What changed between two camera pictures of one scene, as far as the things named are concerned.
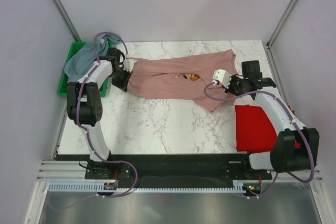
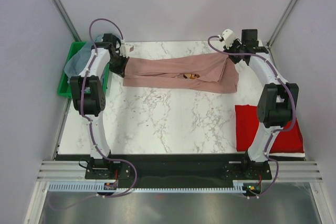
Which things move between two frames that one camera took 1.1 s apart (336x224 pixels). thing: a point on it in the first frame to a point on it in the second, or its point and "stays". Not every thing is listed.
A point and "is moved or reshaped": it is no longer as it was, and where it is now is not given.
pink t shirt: x=180 y=76 is moved or reshaped
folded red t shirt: x=254 y=130 stays
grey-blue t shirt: x=85 y=54 stays
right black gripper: x=229 y=90 to x=235 y=43
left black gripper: x=123 y=85 to x=121 y=71
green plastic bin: x=62 y=86 stays
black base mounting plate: x=170 y=167 stays
